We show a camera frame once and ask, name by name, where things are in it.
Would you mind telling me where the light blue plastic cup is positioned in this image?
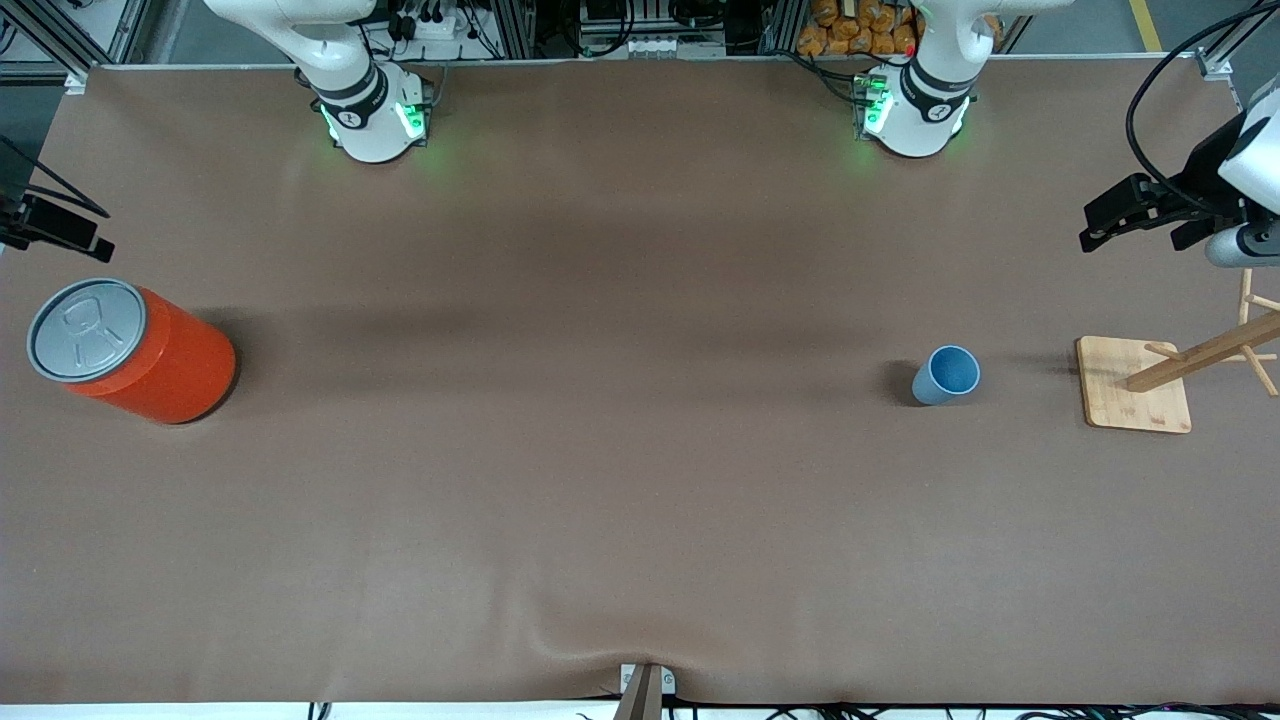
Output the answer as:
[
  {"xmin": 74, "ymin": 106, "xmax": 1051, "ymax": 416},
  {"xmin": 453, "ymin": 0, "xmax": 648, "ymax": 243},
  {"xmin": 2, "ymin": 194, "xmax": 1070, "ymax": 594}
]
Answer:
[{"xmin": 911, "ymin": 345, "xmax": 982, "ymax": 407}]

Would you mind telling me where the wooden cup rack stand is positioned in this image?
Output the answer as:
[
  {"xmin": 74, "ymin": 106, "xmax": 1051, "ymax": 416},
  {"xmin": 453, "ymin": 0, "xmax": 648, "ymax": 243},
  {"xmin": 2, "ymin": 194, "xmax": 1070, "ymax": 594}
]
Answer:
[{"xmin": 1075, "ymin": 268, "xmax": 1280, "ymax": 435}]

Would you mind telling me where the orange can-shaped container grey lid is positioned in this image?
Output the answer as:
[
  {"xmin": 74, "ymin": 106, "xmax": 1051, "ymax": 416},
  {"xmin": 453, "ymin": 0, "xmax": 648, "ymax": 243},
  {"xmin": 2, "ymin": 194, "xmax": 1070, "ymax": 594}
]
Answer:
[{"xmin": 26, "ymin": 278, "xmax": 239, "ymax": 426}]

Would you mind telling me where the orange snack bag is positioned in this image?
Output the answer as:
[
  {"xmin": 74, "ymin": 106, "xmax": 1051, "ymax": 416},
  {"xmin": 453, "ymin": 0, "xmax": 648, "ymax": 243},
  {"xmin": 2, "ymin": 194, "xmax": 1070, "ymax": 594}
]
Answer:
[{"xmin": 797, "ymin": 0, "xmax": 921, "ymax": 58}]

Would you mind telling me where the white power strip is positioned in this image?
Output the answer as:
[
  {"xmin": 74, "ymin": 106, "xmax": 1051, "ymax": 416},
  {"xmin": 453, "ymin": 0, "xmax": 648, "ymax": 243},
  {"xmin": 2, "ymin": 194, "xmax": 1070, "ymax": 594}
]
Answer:
[{"xmin": 393, "ymin": 10, "xmax": 471, "ymax": 43}]

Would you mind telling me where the brown table cloth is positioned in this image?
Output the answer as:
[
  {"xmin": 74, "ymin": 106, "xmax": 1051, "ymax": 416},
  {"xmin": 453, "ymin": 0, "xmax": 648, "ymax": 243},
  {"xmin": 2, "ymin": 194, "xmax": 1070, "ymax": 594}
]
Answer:
[{"xmin": 0, "ymin": 55, "xmax": 1280, "ymax": 706}]

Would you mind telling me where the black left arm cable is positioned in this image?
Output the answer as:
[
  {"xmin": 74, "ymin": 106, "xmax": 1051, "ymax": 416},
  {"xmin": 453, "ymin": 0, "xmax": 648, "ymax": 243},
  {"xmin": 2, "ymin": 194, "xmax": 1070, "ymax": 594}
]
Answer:
[{"xmin": 1126, "ymin": 3, "xmax": 1280, "ymax": 216}]

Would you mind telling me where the aluminium frame profile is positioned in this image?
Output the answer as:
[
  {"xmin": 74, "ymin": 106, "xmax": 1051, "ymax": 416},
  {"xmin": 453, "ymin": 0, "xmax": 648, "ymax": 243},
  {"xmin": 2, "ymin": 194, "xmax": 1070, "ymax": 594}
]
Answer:
[
  {"xmin": 0, "ymin": 0, "xmax": 151, "ymax": 81},
  {"xmin": 1195, "ymin": 0, "xmax": 1280, "ymax": 111}
]

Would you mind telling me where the grey bracket with brown post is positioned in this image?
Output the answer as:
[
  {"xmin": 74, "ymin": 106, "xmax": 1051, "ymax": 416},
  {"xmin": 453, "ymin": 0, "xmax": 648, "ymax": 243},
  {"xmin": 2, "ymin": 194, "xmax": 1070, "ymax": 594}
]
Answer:
[{"xmin": 618, "ymin": 662, "xmax": 677, "ymax": 720}]

